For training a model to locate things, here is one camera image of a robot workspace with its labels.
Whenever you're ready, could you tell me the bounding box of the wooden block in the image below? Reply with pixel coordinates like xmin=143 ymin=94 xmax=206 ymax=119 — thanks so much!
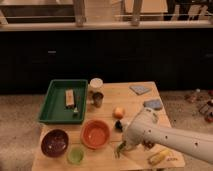
xmin=65 ymin=89 xmax=75 ymax=107

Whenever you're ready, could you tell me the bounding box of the bunch of dark grapes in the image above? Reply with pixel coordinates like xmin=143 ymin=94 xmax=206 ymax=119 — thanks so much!
xmin=143 ymin=141 xmax=155 ymax=149

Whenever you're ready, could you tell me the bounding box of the green pepper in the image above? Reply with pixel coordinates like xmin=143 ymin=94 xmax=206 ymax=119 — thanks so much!
xmin=114 ymin=141 xmax=126 ymax=158

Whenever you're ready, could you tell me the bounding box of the small green cup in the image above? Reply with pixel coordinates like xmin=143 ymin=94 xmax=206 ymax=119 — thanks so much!
xmin=67 ymin=147 xmax=84 ymax=164

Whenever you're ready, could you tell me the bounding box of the glass jar white lid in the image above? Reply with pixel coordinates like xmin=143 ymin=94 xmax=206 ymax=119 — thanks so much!
xmin=88 ymin=78 xmax=103 ymax=99

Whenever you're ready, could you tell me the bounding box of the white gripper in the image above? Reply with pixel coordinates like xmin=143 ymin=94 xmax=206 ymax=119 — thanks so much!
xmin=122 ymin=125 xmax=143 ymax=150

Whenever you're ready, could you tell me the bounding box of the metal cup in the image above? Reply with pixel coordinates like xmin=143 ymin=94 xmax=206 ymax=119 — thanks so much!
xmin=92 ymin=92 xmax=104 ymax=108

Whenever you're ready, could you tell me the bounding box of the blue sponge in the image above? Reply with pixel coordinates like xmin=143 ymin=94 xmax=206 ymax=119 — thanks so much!
xmin=143 ymin=99 xmax=163 ymax=110

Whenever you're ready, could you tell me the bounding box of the black dish brush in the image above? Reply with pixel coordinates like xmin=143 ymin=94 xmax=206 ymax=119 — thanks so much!
xmin=115 ymin=119 xmax=129 ymax=132

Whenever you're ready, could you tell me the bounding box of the grey blue cloth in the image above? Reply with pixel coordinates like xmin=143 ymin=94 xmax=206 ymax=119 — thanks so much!
xmin=130 ymin=85 xmax=150 ymax=95

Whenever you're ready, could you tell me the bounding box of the green plastic tray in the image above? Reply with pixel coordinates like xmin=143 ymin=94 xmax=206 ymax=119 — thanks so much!
xmin=38 ymin=79 xmax=88 ymax=124

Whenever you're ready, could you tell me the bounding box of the orange bowl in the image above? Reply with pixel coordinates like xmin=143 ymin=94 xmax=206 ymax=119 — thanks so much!
xmin=81 ymin=120 xmax=110 ymax=150

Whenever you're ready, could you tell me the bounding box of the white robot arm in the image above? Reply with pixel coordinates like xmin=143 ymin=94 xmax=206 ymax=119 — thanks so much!
xmin=122 ymin=107 xmax=213 ymax=164

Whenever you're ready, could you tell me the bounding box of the green fork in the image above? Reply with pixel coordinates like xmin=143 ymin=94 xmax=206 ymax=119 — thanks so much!
xmin=73 ymin=95 xmax=79 ymax=114

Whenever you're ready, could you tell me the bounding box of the dark purple bowl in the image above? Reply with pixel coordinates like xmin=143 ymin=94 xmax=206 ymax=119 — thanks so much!
xmin=41 ymin=129 xmax=69 ymax=157

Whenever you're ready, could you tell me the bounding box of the corn cob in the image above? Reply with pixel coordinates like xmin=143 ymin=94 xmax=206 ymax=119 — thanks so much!
xmin=147 ymin=149 xmax=170 ymax=166

